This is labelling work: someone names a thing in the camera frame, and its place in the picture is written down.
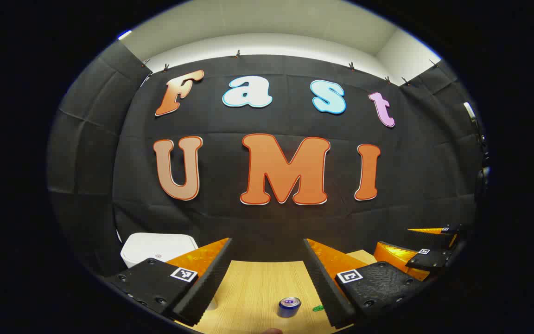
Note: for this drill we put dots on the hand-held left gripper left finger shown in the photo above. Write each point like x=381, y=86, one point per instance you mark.
x=206, y=283

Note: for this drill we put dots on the wooden desktop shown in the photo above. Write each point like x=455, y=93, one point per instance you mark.
x=257, y=287

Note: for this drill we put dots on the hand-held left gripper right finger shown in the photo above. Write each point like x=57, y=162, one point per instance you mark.
x=325, y=287

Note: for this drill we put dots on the blue pop can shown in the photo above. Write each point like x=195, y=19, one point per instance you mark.
x=289, y=308

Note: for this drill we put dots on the white desktop garbage bin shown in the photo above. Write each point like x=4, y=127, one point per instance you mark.
x=155, y=246

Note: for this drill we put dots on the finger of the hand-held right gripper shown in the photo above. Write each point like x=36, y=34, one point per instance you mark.
x=434, y=239
x=429, y=260

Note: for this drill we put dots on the black backdrop cloth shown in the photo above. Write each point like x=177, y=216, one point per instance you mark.
x=410, y=185

